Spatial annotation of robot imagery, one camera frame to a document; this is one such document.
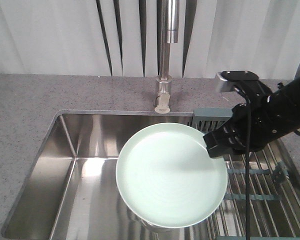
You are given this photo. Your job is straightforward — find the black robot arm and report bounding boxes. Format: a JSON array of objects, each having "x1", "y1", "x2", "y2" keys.
[{"x1": 203, "y1": 70, "x2": 300, "y2": 158}]

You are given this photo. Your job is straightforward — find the chrome kitchen faucet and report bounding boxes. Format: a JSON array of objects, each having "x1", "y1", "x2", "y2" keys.
[{"x1": 154, "y1": 0, "x2": 180, "y2": 114}]

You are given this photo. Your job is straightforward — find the stainless steel sink basin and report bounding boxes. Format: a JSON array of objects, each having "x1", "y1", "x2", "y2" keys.
[{"x1": 2, "y1": 113, "x2": 215, "y2": 240}]

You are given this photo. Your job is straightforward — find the black camera cable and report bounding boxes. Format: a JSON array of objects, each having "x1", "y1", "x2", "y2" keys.
[{"x1": 233, "y1": 86, "x2": 252, "y2": 240}]

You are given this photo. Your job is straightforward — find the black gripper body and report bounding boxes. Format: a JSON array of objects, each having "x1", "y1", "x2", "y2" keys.
[{"x1": 221, "y1": 101, "x2": 285, "y2": 155}]

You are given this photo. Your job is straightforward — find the pale green round plate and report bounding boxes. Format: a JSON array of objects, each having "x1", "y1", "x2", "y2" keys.
[{"x1": 115, "y1": 122, "x2": 228, "y2": 229}]

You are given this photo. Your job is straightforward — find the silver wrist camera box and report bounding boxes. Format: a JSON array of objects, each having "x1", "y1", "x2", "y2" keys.
[{"x1": 214, "y1": 72, "x2": 235, "y2": 93}]

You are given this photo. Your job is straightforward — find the white pleated curtain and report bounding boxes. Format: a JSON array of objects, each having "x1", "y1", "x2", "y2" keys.
[{"x1": 0, "y1": 0, "x2": 300, "y2": 80}]

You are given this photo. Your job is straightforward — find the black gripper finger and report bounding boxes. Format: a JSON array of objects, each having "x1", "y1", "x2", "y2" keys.
[{"x1": 203, "y1": 127, "x2": 240, "y2": 158}]

